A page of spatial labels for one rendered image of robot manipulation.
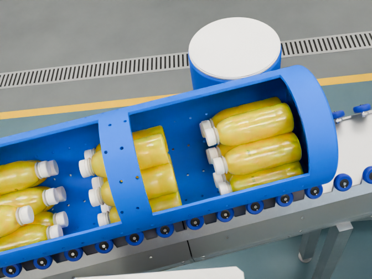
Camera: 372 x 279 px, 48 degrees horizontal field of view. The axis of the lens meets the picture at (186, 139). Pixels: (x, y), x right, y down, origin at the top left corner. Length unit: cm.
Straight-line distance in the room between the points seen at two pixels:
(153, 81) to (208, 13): 77
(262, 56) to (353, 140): 35
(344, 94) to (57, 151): 188
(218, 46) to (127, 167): 60
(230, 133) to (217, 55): 42
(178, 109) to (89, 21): 240
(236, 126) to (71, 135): 41
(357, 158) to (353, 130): 9
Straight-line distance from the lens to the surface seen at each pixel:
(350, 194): 113
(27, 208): 98
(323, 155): 90
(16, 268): 110
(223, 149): 98
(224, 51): 128
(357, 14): 320
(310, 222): 115
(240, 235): 110
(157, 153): 89
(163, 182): 90
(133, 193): 84
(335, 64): 279
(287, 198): 105
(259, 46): 129
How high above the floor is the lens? 188
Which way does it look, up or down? 52 degrees down
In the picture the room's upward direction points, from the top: 11 degrees counter-clockwise
